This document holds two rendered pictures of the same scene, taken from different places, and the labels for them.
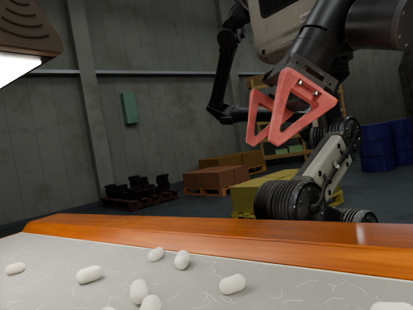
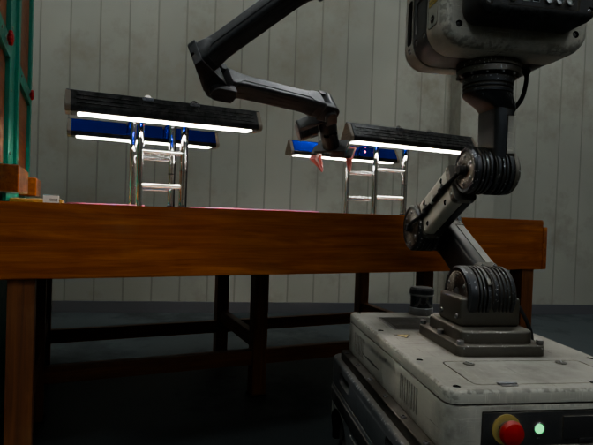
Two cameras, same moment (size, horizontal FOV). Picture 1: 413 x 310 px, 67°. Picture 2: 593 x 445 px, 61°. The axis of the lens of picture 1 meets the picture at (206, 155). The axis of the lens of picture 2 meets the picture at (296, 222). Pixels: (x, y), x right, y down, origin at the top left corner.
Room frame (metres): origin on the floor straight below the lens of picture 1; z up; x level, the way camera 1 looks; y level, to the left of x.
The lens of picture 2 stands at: (1.08, -1.61, 0.76)
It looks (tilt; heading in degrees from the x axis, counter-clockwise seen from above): 1 degrees down; 119
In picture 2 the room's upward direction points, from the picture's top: 2 degrees clockwise
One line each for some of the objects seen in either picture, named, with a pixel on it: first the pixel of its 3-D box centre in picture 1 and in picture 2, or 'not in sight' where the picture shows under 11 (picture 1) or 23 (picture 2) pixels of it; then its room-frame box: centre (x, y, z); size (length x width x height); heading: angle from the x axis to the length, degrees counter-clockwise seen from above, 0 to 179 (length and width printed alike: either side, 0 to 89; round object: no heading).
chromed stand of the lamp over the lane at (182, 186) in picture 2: not in sight; (165, 168); (-0.14, -0.31, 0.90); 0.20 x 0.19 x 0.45; 53
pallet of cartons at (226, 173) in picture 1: (215, 179); not in sight; (5.58, -0.09, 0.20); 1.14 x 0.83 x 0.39; 34
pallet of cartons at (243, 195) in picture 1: (287, 194); not in sight; (3.36, -0.80, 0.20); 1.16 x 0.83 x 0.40; 127
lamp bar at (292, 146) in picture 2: not in sight; (344, 152); (0.07, 0.75, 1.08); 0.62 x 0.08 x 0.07; 53
